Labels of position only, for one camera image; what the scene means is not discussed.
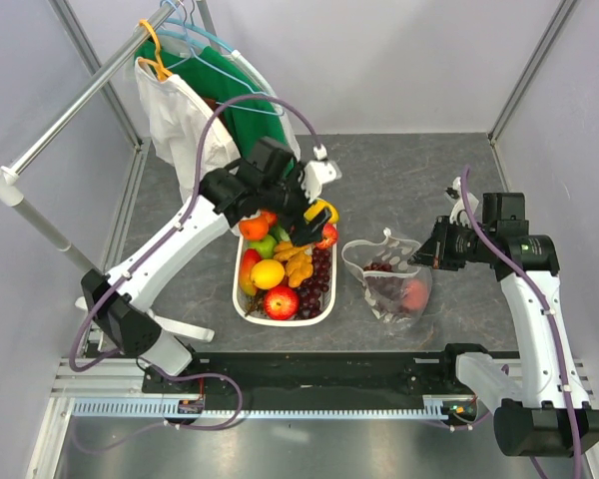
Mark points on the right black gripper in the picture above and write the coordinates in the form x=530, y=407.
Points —
x=434, y=252

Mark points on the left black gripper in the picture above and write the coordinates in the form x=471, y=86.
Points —
x=300, y=232

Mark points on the pink peach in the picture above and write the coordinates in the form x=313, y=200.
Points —
x=415, y=295

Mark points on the clear polka dot zip bag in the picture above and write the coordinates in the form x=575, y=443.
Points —
x=395, y=249

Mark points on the dark purple grape bunch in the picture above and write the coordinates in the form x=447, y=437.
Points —
x=386, y=289

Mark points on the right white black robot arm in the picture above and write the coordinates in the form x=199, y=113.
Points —
x=548, y=412

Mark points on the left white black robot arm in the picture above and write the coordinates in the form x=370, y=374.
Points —
x=270, y=178

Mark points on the red apple back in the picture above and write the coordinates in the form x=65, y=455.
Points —
x=329, y=237

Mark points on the red apple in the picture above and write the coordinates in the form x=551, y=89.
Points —
x=281, y=303
x=329, y=237

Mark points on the green cabbage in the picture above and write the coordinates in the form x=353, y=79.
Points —
x=279, y=234

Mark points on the yellow red mango back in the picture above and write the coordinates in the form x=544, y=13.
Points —
x=322, y=205

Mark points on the yellow ginger root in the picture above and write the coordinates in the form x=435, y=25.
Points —
x=297, y=261

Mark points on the red tomato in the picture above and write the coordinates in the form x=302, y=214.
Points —
x=270, y=217

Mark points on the green apple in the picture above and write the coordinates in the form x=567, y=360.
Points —
x=265, y=247

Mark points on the orange fruit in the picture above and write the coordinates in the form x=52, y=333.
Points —
x=254, y=229

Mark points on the yellow lemon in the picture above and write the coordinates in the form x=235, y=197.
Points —
x=267, y=273

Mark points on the red yellow mango left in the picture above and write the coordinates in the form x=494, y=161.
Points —
x=250, y=258

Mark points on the dark grape bunch right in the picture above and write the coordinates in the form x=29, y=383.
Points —
x=313, y=291

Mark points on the red apple front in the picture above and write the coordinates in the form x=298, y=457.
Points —
x=281, y=303

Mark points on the white plastic fruit basket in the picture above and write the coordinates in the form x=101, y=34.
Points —
x=251, y=308

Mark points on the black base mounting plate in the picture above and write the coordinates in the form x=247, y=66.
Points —
x=316, y=378

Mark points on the green shirt on hanger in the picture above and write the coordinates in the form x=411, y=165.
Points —
x=246, y=121

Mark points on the white shirt on hanger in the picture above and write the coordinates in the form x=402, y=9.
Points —
x=177, y=116

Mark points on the orange clothes hanger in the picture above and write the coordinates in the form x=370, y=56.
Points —
x=161, y=72

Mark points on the blue clothes hanger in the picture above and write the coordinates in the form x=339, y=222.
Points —
x=224, y=67

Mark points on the metal clothes rack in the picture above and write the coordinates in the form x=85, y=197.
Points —
x=80, y=182

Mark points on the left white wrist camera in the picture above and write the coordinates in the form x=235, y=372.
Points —
x=318, y=172

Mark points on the light blue cable duct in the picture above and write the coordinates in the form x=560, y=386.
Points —
x=431, y=408

